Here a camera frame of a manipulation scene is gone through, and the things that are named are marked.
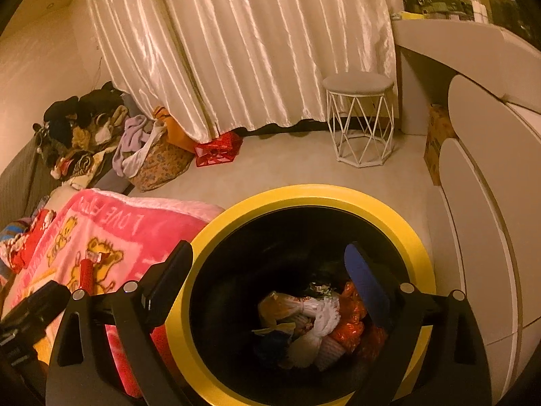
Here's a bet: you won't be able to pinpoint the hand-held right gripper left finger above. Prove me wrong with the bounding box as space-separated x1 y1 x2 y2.
44 240 195 406

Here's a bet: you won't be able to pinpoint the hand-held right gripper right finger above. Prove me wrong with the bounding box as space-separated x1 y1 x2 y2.
344 241 494 406

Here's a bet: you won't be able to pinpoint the red plastic bag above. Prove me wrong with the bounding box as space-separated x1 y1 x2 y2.
329 281 388 361

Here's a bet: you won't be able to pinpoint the white sock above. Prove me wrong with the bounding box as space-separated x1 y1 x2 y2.
291 325 348 371

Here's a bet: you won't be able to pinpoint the black bin with yellow rim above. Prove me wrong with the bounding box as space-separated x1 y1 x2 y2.
164 184 437 406

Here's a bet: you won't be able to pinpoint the pink printed blanket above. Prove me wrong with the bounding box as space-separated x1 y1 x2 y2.
0 188 226 399

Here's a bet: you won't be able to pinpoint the white ribbed cloth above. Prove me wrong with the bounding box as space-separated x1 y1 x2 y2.
295 297 342 327

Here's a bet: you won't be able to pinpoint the red tube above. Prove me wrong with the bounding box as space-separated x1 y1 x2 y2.
75 251 105 295

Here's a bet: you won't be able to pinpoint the blue floral cloth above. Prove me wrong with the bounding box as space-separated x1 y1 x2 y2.
0 219 27 272

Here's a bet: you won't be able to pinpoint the red printed cloth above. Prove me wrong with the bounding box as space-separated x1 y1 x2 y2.
7 208 54 272

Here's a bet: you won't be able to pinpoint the yellow wrapper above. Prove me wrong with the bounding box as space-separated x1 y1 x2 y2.
257 290 297 336

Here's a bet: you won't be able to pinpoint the blue crumpled item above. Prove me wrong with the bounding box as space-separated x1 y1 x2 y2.
253 329 289 361

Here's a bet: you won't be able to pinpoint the patterned fabric bag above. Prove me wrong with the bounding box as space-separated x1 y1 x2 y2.
128 134 196 194

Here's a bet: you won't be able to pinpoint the red shiny bag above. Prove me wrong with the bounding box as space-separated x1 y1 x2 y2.
193 131 244 167

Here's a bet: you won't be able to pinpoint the grey bed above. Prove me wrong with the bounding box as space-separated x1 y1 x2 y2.
0 134 56 221

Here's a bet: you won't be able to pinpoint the orange bag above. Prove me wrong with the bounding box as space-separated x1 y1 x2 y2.
151 106 200 156

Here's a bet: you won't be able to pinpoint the cardboard box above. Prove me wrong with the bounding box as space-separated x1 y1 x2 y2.
423 103 460 187

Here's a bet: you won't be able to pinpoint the white drawer cabinet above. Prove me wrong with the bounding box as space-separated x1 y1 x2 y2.
439 73 541 395

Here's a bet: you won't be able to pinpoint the pile of dark clothes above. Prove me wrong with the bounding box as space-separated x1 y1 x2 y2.
33 80 133 189

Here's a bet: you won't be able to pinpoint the cream satin curtain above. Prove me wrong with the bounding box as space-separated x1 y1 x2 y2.
82 0 399 145

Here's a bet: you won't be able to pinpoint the white desk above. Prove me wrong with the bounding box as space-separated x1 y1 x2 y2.
390 18 541 137

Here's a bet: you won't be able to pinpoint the dark green box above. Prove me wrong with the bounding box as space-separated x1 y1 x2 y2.
403 0 475 20

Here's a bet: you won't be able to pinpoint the white bottles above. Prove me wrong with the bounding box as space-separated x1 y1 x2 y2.
472 1 492 25

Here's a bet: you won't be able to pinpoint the dark framed board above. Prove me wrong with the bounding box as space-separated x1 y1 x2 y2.
487 0 534 40

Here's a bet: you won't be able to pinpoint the white wire stool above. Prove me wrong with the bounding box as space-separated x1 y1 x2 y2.
321 72 397 170

